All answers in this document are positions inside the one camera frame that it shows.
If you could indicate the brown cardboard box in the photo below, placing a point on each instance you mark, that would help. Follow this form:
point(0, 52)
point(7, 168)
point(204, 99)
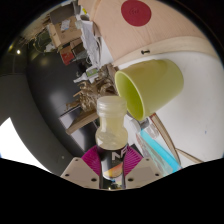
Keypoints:
point(65, 31)

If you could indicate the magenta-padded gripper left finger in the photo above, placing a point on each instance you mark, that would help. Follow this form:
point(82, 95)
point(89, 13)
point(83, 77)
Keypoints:
point(81, 171)

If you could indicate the clear bottle with dark label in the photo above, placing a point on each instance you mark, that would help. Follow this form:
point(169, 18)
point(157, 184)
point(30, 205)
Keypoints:
point(111, 133)

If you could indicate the grey printed newspaper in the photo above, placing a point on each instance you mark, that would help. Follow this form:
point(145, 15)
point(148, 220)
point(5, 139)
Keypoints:
point(91, 41)

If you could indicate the teal and magenta art print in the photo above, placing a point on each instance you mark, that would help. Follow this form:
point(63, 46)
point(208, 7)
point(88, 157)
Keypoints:
point(160, 153)

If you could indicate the thin wooden sticks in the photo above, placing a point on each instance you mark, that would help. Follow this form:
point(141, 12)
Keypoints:
point(166, 140)

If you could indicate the spray bottle with green label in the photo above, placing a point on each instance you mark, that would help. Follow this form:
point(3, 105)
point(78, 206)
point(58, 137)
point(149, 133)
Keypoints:
point(89, 72)

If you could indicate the long ceiling light strip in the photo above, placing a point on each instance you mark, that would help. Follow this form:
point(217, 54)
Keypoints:
point(16, 143)

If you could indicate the flat round red coaster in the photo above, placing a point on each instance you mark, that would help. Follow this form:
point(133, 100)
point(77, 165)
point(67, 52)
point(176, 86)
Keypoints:
point(136, 12)

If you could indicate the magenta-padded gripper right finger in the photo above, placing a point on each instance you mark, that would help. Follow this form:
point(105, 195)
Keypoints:
point(143, 171)

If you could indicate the yellow-green plastic cup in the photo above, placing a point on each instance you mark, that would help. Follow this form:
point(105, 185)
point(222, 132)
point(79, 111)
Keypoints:
point(156, 83)

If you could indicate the beige canvas with wooden frame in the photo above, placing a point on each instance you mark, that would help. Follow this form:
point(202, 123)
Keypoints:
point(160, 38)

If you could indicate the golden sculpture on wooden base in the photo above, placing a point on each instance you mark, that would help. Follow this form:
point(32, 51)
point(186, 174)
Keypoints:
point(91, 91)

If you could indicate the dried plant in dark pot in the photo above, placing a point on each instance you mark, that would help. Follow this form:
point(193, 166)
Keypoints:
point(63, 13)

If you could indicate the red box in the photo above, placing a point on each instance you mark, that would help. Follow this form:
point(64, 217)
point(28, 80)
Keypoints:
point(67, 55)

